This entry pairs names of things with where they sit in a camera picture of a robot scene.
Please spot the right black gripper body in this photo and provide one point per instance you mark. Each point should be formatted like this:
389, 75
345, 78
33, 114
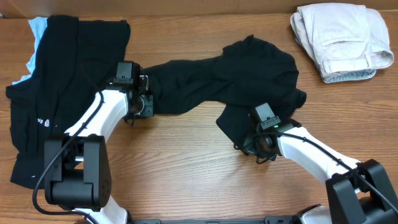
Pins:
249, 147

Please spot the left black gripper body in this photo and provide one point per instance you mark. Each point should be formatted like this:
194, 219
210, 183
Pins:
146, 106

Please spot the black t-shirt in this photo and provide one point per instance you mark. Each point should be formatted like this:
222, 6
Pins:
249, 73

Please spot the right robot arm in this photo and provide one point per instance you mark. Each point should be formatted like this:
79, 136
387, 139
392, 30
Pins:
358, 192

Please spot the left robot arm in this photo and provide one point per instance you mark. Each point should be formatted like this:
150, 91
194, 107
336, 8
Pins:
77, 175

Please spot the black polo shirt with logo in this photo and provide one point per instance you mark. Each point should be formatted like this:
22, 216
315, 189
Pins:
74, 58

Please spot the light blue garment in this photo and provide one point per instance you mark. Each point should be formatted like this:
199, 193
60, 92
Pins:
38, 26

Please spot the folded beige trousers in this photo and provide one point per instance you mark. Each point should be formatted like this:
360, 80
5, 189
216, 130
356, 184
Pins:
342, 37

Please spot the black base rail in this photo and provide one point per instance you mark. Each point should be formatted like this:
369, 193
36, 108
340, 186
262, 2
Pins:
214, 221

